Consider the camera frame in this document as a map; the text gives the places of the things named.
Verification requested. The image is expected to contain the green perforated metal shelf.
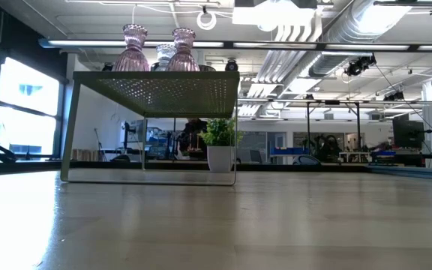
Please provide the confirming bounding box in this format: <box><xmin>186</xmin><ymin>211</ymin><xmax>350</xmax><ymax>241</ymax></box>
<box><xmin>60</xmin><ymin>70</ymin><xmax>241</xmax><ymax>188</ymax></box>

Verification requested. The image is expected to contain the pink glass candlestick holder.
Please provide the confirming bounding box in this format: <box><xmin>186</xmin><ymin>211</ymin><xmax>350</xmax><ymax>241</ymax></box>
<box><xmin>166</xmin><ymin>27</ymin><xmax>201</xmax><ymax>72</ymax></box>
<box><xmin>111</xmin><ymin>23</ymin><xmax>151</xmax><ymax>72</ymax></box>

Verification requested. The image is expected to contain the clear glass candlestick holder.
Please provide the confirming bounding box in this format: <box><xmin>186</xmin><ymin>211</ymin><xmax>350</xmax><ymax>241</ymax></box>
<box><xmin>150</xmin><ymin>43</ymin><xmax>178</xmax><ymax>72</ymax></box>

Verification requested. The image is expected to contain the small potted green plant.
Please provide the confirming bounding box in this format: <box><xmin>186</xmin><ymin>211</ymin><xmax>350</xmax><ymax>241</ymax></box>
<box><xmin>199</xmin><ymin>118</ymin><xmax>244</xmax><ymax>173</ymax></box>

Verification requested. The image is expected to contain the person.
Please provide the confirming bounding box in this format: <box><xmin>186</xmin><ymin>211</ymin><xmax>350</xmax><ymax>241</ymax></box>
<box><xmin>178</xmin><ymin>118</ymin><xmax>209</xmax><ymax>161</ymax></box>

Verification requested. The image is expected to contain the white ceiling light panel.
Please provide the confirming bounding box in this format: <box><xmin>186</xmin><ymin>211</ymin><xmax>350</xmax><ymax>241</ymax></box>
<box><xmin>232</xmin><ymin>0</ymin><xmax>318</xmax><ymax>28</ymax></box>

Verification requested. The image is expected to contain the long ceiling light strip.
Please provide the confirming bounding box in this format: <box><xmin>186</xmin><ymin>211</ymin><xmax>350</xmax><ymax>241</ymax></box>
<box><xmin>38</xmin><ymin>37</ymin><xmax>432</xmax><ymax>53</ymax></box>

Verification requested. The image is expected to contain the black computer monitor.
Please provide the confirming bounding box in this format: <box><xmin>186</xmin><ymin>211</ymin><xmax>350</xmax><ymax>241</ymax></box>
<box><xmin>391</xmin><ymin>113</ymin><xmax>426</xmax><ymax>151</ymax></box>

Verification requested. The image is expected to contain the large window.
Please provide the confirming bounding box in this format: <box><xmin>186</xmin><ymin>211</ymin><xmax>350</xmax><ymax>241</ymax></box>
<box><xmin>0</xmin><ymin>55</ymin><xmax>69</xmax><ymax>161</ymax></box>

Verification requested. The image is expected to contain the black gantry frame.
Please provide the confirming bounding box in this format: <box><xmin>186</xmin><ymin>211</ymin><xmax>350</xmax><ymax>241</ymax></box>
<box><xmin>304</xmin><ymin>99</ymin><xmax>362</xmax><ymax>155</ymax></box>

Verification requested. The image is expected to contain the white coiled ring cable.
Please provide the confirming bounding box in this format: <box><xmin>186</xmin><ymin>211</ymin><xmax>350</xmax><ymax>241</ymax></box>
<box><xmin>196</xmin><ymin>10</ymin><xmax>218</xmax><ymax>32</ymax></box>

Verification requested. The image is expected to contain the black ceiling camera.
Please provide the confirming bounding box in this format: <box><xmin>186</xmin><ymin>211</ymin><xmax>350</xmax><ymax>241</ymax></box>
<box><xmin>344</xmin><ymin>54</ymin><xmax>377</xmax><ymax>78</ymax></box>

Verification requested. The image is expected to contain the silver ceiling air duct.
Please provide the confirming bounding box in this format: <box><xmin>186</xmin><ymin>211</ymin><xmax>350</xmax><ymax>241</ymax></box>
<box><xmin>260</xmin><ymin>0</ymin><xmax>414</xmax><ymax>95</ymax></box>

